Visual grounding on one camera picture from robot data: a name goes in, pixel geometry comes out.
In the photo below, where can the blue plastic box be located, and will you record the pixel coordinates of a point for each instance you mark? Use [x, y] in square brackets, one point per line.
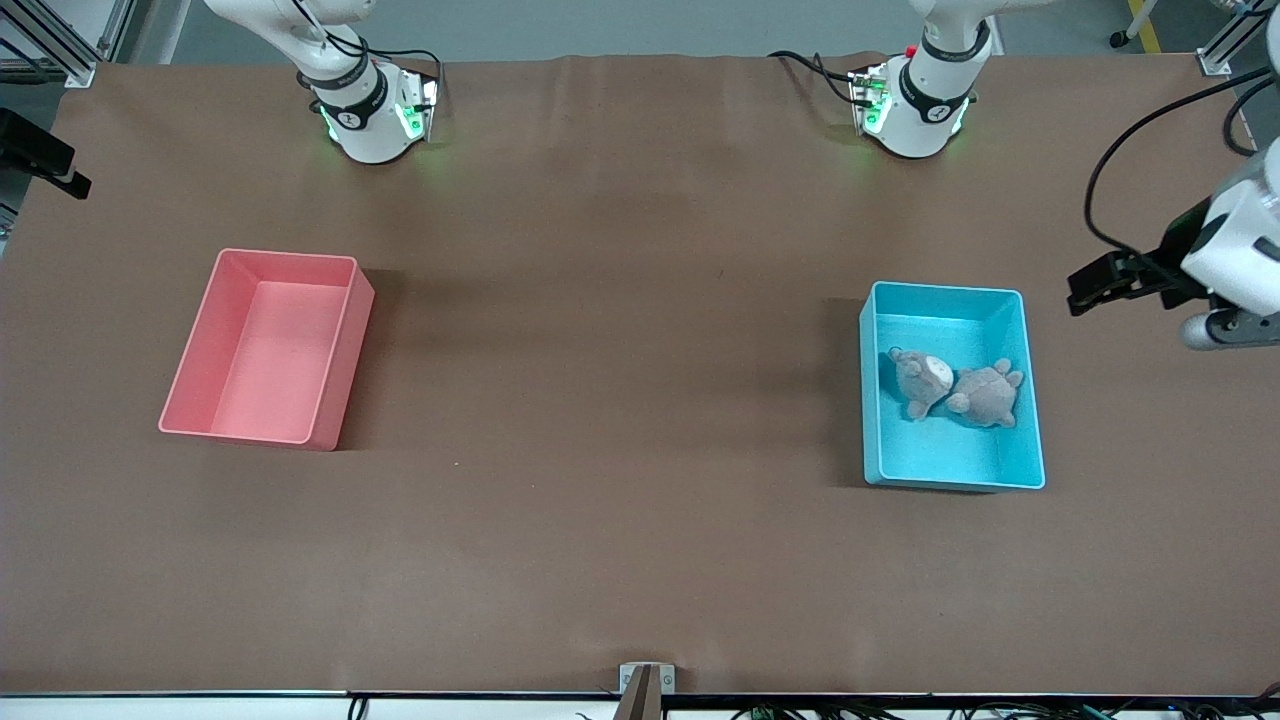
[940, 460]

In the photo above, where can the grey plush toy white face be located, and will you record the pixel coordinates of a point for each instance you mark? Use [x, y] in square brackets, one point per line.
[920, 380]

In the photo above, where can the white cart leg with caster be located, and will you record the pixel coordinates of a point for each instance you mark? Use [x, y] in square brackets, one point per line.
[1128, 25]

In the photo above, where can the brown table mat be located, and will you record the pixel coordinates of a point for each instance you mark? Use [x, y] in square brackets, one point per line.
[640, 300]

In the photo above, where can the plain grey plush toy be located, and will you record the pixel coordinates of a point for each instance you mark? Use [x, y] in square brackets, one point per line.
[988, 395]

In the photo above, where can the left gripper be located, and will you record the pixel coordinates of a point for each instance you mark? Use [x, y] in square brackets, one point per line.
[1172, 259]

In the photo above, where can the pink plastic box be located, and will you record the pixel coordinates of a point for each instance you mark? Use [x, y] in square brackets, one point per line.
[270, 370]

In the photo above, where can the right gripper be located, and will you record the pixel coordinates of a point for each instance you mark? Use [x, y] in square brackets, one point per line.
[30, 150]

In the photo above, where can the aluminium frame profile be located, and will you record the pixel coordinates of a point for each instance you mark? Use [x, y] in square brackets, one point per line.
[60, 50]
[1225, 50]

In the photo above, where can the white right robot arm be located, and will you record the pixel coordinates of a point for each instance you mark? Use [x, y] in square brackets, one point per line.
[365, 125]

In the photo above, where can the white table edge rail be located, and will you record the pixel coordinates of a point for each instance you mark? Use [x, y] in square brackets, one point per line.
[200, 706]

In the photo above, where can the metal table edge bracket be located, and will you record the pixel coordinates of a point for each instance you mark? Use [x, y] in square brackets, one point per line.
[645, 685]

